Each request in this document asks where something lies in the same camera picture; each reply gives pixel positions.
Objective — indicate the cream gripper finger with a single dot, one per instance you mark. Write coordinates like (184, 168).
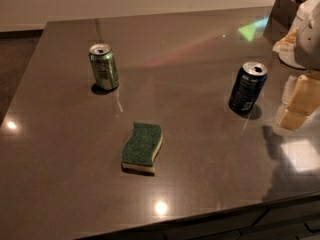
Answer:
(289, 120)
(301, 95)

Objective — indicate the green and yellow sponge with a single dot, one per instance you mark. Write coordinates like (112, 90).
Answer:
(141, 148)

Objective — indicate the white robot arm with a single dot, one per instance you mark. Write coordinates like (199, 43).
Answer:
(300, 48)

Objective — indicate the blue pepsi can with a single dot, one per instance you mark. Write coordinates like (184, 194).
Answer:
(247, 87)

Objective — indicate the green soda can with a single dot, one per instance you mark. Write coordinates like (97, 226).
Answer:
(104, 67)

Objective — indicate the dark box in corner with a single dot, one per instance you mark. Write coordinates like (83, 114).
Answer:
(280, 19)

